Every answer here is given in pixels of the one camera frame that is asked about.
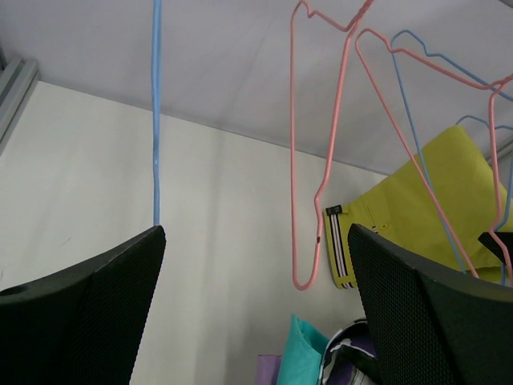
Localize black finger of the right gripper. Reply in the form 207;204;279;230
478;231;513;263

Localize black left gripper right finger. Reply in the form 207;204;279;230
348;224;512;384

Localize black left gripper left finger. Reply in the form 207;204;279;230
1;225;166;384

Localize purple grey camouflage trousers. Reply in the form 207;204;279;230
317;318;383;385

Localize teal trousers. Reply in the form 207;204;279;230
277;314;329;385

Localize lilac purple trousers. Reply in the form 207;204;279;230
254;355;281;385

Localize pink wire hanger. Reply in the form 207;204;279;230
289;0;376;292

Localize light blue wire hanger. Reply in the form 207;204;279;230
151;0;162;225

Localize blue hanger under olive trousers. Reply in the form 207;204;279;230
456;115;512;231

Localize olive yellow trousers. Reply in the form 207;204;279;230
324;126;501;289

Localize left aluminium frame posts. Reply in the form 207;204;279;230
0;47;40;152

